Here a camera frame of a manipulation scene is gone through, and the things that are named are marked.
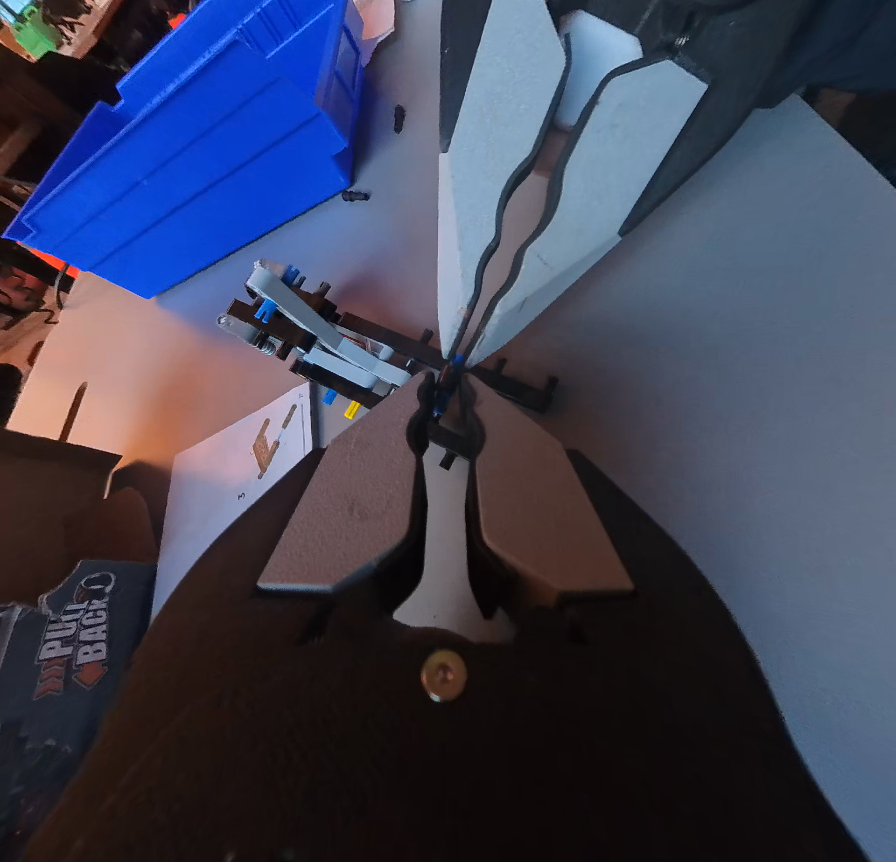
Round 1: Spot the black and grey lego assembly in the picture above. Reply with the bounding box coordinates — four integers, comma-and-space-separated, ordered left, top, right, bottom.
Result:
216, 260, 561, 471

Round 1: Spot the lego instruction booklet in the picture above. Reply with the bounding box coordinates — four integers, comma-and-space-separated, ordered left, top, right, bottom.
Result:
150, 385, 330, 621

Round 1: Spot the blue plastic bin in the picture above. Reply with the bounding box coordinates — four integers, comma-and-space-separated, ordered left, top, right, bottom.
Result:
2, 0, 368, 300

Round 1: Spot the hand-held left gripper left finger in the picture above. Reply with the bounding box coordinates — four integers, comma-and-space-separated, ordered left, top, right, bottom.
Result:
255, 372, 429, 596

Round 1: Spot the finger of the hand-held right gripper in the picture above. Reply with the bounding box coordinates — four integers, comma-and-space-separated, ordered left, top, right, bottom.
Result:
465, 56, 711, 369
437, 0, 574, 362

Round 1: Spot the dark lego box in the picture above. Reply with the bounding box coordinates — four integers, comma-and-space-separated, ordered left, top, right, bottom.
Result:
0, 428, 172, 862

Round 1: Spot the blue lego pin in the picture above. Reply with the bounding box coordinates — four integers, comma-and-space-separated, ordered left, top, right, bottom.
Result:
433, 353, 464, 421

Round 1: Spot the green plastic object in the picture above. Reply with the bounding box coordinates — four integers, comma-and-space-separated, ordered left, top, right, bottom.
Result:
7, 5, 60, 62

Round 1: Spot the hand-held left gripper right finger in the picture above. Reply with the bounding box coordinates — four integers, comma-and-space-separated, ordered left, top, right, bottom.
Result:
458, 374, 637, 618

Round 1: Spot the white crumpled paper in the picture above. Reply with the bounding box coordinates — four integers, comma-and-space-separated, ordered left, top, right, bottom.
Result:
349, 0, 449, 65

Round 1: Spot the person's right forearm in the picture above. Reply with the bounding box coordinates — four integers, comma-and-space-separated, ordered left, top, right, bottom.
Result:
791, 0, 896, 107

